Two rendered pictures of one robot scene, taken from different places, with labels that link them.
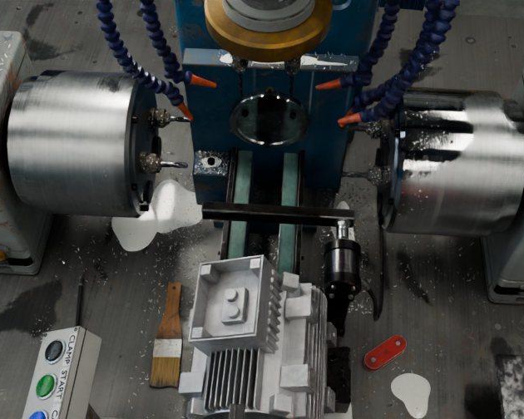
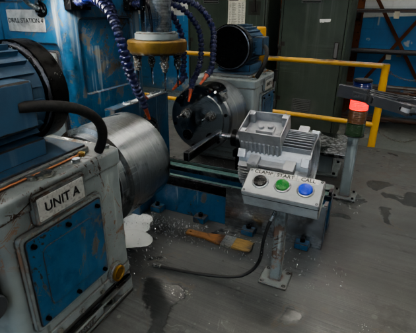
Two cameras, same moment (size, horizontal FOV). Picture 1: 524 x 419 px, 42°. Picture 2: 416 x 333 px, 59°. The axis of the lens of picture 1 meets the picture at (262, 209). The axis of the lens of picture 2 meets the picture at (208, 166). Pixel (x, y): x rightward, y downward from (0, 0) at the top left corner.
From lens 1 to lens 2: 1.18 m
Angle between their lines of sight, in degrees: 59
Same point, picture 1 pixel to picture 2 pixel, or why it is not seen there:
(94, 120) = (130, 121)
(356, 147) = not seen: hidden behind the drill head
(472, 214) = (242, 108)
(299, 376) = (304, 128)
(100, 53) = not seen: outside the picture
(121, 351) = (219, 259)
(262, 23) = (174, 34)
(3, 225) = (121, 229)
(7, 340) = (177, 313)
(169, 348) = (229, 240)
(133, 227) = (133, 239)
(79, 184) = (151, 156)
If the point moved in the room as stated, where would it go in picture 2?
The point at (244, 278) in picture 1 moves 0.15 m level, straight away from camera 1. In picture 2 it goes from (251, 127) to (202, 122)
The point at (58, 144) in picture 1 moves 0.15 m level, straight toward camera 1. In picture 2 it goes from (129, 137) to (193, 136)
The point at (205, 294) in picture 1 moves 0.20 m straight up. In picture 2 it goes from (252, 139) to (257, 63)
